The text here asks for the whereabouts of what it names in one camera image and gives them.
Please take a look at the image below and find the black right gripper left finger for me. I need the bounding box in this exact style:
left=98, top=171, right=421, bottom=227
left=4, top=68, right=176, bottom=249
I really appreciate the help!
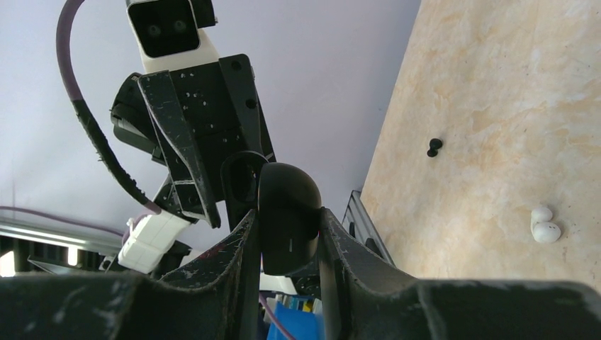
left=1, top=210, right=260, bottom=339

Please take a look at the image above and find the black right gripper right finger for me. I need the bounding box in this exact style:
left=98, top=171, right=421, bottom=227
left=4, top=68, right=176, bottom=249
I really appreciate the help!
left=318, top=208, right=600, bottom=339

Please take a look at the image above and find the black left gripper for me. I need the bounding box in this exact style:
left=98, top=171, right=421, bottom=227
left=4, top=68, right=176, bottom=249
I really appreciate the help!
left=111, top=54, right=276, bottom=232

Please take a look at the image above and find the black oval charging case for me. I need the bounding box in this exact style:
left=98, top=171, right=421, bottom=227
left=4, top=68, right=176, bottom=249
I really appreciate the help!
left=257, top=162, right=322, bottom=276

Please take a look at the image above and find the black earbud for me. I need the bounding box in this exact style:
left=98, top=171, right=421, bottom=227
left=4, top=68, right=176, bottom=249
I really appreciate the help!
left=427, top=138, right=444, bottom=158

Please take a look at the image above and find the white earbud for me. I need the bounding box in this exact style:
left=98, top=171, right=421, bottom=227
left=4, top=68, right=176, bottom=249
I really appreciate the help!
left=530, top=206, right=561, bottom=244

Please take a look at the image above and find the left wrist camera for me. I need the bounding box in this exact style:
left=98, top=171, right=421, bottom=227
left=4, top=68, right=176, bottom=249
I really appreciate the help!
left=126, top=0, right=220, bottom=74

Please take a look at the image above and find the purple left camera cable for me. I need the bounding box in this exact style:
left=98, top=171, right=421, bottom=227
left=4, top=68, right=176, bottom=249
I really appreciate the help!
left=0, top=0, right=165, bottom=238

